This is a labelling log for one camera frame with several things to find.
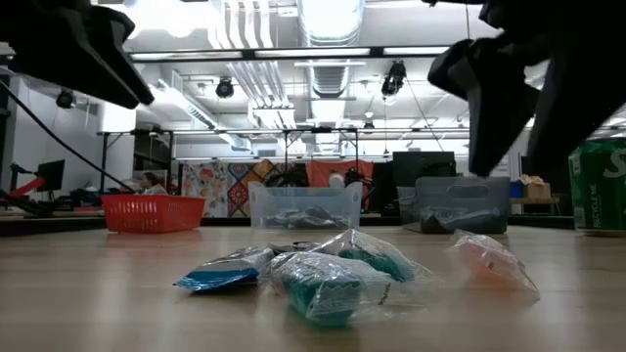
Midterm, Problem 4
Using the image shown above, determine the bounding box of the long black cable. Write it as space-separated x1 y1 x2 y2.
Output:
0 77 136 195

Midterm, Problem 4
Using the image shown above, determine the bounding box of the black metal truss frame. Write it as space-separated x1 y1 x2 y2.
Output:
97 125 470 216

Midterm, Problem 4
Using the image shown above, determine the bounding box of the pale red candy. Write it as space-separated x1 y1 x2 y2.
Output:
444 229 542 303

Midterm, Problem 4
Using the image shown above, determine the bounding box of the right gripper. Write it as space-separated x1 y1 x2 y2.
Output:
427 0 626 177

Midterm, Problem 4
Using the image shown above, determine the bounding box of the red angled bar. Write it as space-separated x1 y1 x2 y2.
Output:
7 176 48 198

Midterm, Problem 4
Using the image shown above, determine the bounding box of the red plastic basket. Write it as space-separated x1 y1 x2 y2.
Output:
100 194 206 235

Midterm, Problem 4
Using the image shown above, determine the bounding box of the silver ventilation duct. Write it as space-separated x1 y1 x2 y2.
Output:
297 0 366 154

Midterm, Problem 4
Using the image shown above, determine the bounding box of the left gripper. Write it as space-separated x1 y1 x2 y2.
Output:
0 0 157 110

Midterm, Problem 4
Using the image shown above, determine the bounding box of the blue white candy bar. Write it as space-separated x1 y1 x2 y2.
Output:
447 205 509 234
174 245 276 293
420 209 454 235

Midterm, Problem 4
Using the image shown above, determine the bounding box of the orange cloth backdrop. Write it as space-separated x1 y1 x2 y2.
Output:
305 159 376 190

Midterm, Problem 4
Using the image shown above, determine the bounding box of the grey plastic bin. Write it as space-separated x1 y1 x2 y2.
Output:
396 175 513 235

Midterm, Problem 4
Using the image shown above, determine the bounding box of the cardboard box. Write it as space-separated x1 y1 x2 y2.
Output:
519 174 553 200

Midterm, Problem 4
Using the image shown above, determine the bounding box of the colourful patterned quilt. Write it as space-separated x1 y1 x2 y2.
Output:
180 158 297 219

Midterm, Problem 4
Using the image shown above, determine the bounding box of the person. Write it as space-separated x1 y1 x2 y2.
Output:
139 171 170 196

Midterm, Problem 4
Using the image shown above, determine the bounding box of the small black monitor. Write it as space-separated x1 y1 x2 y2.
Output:
34 158 67 194

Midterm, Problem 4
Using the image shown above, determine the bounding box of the green soda can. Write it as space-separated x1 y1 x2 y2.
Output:
568 139 626 239

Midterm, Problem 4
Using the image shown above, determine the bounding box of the teal wrapped candy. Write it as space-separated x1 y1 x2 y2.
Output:
268 249 426 328
310 228 444 294

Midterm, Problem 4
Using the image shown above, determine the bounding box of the clear plastic bin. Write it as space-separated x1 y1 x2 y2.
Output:
247 181 364 231

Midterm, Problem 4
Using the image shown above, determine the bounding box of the dark brown candy bar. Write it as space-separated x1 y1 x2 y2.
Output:
266 241 324 256
317 209 351 230
292 204 324 229
266 209 299 230

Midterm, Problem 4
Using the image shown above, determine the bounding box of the black screen panel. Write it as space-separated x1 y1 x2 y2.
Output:
520 168 573 217

